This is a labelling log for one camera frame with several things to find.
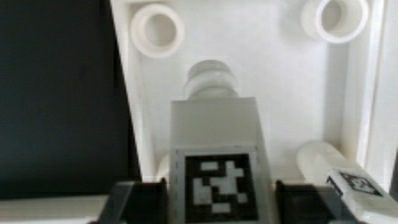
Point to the white table leg with tag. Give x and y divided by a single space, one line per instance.
331 170

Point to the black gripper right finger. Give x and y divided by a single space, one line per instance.
310 205

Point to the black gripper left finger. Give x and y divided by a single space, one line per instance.
136 205

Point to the white square table top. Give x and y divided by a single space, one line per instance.
324 84

